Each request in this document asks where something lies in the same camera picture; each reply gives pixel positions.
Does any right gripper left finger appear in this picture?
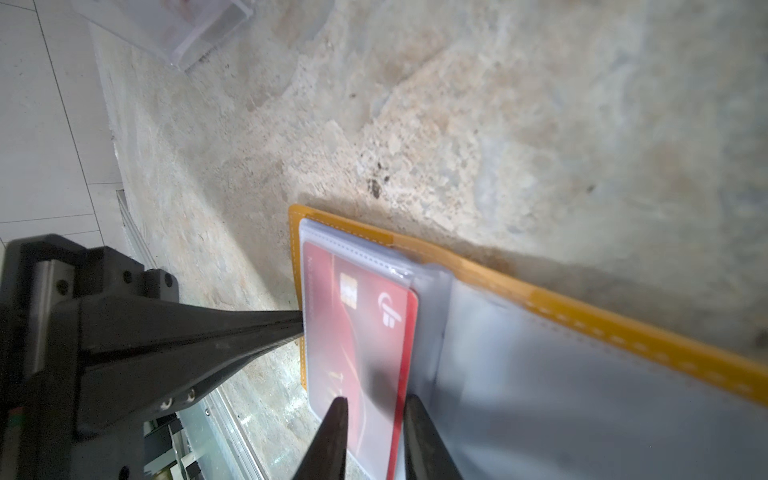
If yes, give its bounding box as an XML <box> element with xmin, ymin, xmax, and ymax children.
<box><xmin>293</xmin><ymin>397</ymin><xmax>349</xmax><ymax>480</ymax></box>

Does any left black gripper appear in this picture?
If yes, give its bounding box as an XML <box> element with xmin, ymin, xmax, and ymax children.
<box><xmin>1</xmin><ymin>234</ymin><xmax>303</xmax><ymax>479</ymax></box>

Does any red VIP card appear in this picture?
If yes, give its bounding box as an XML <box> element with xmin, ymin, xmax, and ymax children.
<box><xmin>301</xmin><ymin>241</ymin><xmax>418</xmax><ymax>479</ymax></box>

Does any clear acrylic card box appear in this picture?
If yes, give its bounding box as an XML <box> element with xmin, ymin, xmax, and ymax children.
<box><xmin>73</xmin><ymin>0</ymin><xmax>254</xmax><ymax>71</ymax></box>

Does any yellow leather card holder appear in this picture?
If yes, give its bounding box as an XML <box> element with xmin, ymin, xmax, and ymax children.
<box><xmin>289</xmin><ymin>205</ymin><xmax>767</xmax><ymax>479</ymax></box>

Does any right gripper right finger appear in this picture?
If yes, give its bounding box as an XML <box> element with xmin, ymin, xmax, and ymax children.
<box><xmin>403</xmin><ymin>394</ymin><xmax>462</xmax><ymax>480</ymax></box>

